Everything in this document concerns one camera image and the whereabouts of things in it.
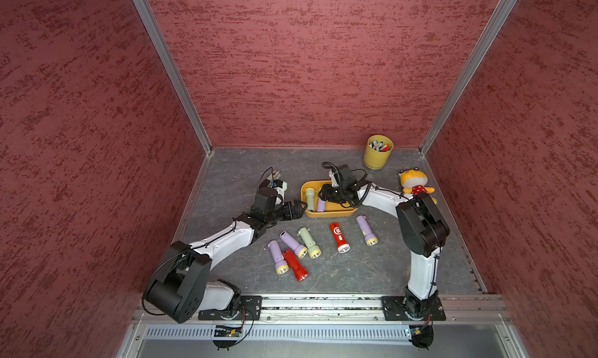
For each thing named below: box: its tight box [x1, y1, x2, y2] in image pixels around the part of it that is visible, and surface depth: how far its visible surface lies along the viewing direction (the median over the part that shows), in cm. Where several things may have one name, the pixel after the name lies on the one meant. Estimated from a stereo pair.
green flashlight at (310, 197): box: [305, 187, 316, 213], surface depth 100 cm
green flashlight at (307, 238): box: [297, 227, 323, 260], surface depth 87 cm
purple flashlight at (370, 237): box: [355, 214, 379, 247], surface depth 91 cm
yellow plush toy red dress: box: [398, 167, 439, 205], surface depth 102 cm
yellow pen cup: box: [363, 134, 394, 171], surface depth 108 cm
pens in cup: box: [368, 140, 391, 153], surface depth 109 cm
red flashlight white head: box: [329, 222, 351, 254], surface depth 89 cm
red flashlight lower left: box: [281, 248, 310, 283], surface depth 82 cm
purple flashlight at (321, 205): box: [316, 197, 327, 213], surface depth 97 cm
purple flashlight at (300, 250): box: [278, 229, 309, 259], surface depth 87 cm
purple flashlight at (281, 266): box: [267, 239, 290, 275], surface depth 84 cm
